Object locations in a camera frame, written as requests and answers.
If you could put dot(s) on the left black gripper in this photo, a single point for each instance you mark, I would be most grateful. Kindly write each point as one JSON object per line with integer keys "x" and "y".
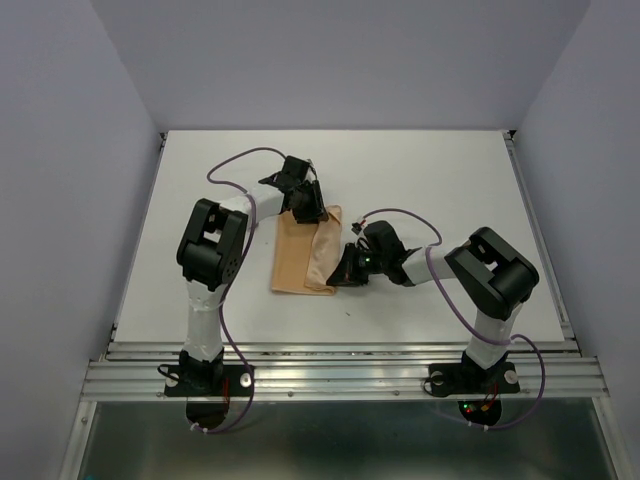
{"x": 316, "y": 209}

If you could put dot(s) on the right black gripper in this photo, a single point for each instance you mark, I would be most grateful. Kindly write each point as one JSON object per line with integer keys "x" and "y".
{"x": 345, "y": 272}

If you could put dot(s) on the orange cloth napkin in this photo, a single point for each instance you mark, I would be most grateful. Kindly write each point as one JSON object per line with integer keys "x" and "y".
{"x": 307, "y": 254}

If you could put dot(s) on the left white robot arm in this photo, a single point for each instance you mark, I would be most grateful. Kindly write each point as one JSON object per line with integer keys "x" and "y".
{"x": 211, "y": 250}

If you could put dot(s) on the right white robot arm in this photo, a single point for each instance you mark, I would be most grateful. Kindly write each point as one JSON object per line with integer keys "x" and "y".
{"x": 495, "y": 276}

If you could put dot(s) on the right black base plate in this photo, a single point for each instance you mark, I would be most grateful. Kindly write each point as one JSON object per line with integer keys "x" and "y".
{"x": 446, "y": 379}

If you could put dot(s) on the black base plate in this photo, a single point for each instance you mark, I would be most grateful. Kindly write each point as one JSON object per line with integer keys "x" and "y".
{"x": 446, "y": 379}
{"x": 231, "y": 381}

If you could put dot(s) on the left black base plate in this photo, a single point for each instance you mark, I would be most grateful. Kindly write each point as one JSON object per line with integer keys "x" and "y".
{"x": 231, "y": 381}

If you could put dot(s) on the aluminium frame rail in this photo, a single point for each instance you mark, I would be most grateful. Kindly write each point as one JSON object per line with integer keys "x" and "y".
{"x": 315, "y": 372}

